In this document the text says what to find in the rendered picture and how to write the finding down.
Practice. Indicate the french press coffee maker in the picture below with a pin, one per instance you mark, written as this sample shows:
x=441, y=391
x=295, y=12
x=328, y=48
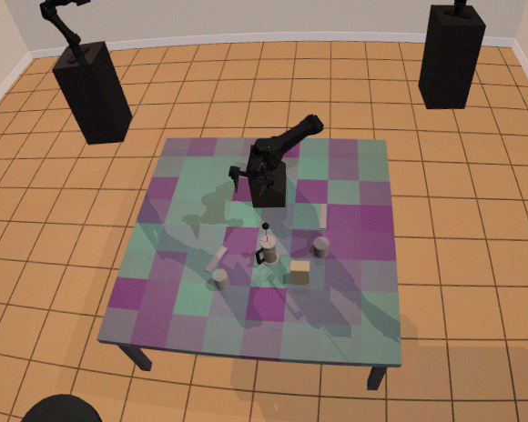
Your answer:
x=268, y=249

